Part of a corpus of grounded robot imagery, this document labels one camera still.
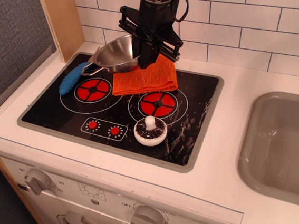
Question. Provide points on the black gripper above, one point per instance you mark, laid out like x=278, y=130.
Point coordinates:
x=151, y=28

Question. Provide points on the silver pan with wire handles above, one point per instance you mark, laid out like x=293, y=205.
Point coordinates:
x=115, y=57

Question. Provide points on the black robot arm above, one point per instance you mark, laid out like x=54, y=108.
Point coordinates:
x=151, y=28

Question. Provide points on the orange rag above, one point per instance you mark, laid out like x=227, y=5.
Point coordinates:
x=159, y=76

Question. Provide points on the white toy mushroom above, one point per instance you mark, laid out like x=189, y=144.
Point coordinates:
x=150, y=131

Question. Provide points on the black toy stove top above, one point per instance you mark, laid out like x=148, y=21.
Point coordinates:
x=91, y=115

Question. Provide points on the grey sink basin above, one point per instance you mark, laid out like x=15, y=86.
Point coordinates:
x=269, y=158

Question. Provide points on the grey timer knob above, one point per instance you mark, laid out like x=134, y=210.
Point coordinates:
x=37, y=181

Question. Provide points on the grey oven knob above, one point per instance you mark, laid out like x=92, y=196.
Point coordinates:
x=146, y=215

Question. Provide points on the white toy oven front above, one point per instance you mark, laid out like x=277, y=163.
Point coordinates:
x=66, y=195

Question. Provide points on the fork with blue handle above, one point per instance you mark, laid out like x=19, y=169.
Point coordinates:
x=71, y=79

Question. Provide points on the wooden post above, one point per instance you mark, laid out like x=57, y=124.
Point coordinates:
x=65, y=26

